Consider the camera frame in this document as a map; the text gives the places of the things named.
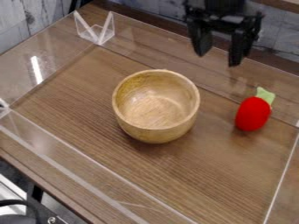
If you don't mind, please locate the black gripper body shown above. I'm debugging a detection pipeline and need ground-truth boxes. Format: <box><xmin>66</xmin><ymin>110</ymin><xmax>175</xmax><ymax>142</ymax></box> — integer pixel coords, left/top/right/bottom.
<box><xmin>183</xmin><ymin>0</ymin><xmax>265</xmax><ymax>36</ymax></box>

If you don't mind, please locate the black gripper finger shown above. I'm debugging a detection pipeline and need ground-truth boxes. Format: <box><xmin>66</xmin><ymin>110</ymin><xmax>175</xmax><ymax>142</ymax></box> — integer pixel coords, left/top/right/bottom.
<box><xmin>229</xmin><ymin>29</ymin><xmax>258</xmax><ymax>67</ymax></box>
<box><xmin>187</xmin><ymin>17</ymin><xmax>213</xmax><ymax>57</ymax></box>

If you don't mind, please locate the red plush fruit green leaf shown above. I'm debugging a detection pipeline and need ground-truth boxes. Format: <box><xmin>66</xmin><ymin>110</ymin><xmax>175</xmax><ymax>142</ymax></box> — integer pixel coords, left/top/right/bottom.
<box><xmin>235</xmin><ymin>87</ymin><xmax>277</xmax><ymax>131</ymax></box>

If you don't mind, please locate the light wooden bowl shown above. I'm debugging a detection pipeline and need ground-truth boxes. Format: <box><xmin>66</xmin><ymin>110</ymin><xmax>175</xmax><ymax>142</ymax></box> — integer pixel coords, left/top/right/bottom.
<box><xmin>112</xmin><ymin>69</ymin><xmax>202</xmax><ymax>144</ymax></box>

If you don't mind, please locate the clear acrylic tray wall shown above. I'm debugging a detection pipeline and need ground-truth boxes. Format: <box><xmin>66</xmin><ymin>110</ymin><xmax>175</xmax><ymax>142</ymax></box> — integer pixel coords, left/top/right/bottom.
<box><xmin>0</xmin><ymin>7</ymin><xmax>299</xmax><ymax>224</ymax></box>

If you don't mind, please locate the black metal table frame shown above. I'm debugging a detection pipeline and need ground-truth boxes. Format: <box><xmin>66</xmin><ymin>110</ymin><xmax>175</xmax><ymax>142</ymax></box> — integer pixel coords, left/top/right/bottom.
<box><xmin>27</xmin><ymin>183</ymin><xmax>70</xmax><ymax>224</ymax></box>

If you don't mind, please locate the black cable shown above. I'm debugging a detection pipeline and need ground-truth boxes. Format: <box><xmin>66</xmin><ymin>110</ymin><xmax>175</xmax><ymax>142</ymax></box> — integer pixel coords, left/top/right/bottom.
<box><xmin>0</xmin><ymin>199</ymin><xmax>43</xmax><ymax>224</ymax></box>

